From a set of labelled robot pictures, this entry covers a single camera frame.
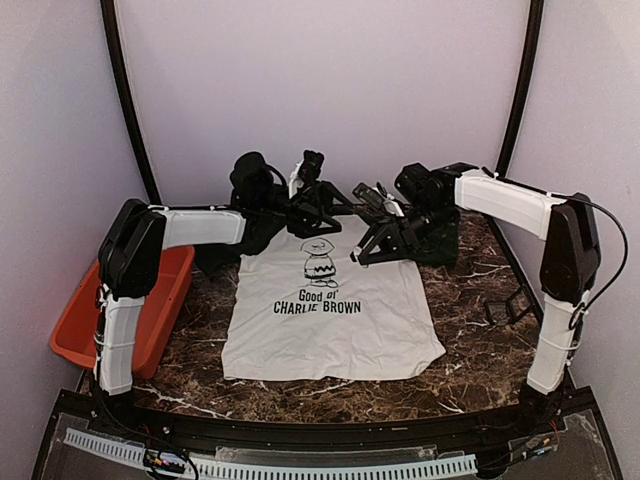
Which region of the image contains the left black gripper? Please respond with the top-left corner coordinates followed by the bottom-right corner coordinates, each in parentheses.
top-left (259, 179), bottom-right (360, 238)

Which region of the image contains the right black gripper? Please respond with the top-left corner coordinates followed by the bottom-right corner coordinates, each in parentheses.
top-left (352, 199), bottom-right (456, 262)

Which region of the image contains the white green Charlie Brown shirt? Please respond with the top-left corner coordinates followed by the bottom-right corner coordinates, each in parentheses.
top-left (221, 215), bottom-right (446, 381)

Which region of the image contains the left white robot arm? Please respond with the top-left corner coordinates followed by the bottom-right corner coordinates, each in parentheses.
top-left (93, 150), bottom-right (353, 396)

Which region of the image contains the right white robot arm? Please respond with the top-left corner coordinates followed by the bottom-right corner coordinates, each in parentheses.
top-left (351, 163), bottom-right (602, 395)

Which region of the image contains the black brooch stand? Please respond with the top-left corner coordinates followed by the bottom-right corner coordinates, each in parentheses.
top-left (484, 286), bottom-right (534, 326)

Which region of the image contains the red plastic bin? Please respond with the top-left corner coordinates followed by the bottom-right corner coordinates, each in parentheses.
top-left (50, 246), bottom-right (195, 380)

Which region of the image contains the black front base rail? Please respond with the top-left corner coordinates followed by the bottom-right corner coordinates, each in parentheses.
top-left (54, 387), bottom-right (594, 453)

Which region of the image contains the right black frame post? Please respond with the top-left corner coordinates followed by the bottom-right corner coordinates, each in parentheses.
top-left (496, 0), bottom-right (545, 176)

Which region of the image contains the black frame post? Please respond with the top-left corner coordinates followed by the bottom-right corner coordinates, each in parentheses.
top-left (496, 0), bottom-right (545, 176)
top-left (100, 0), bottom-right (162, 204)

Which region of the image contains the left black frame post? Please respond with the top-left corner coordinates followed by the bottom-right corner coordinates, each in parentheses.
top-left (100, 0), bottom-right (162, 204)

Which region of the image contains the white slotted cable duct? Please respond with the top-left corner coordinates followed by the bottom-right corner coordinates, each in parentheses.
top-left (63, 428), bottom-right (478, 480)

